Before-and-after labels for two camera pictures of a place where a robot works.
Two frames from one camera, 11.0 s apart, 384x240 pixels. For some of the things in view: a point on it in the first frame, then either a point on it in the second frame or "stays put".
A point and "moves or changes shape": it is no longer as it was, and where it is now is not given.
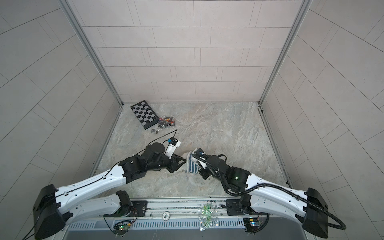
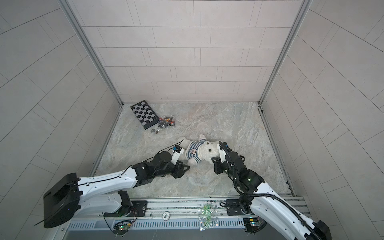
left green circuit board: [121, 228] stays put
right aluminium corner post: [304, 6] stays put
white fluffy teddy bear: [192, 164] moves or changes shape
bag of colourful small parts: [165, 122] stays put
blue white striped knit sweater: [192, 163] → [191, 150]
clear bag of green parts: [208, 216] stays put
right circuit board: [251, 224] stays put
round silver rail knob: [166, 215] stays put
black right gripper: [202, 173] → [217, 165]
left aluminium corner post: [76, 24] stays put
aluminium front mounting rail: [179, 209] stays put
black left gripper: [174, 162] → [179, 170]
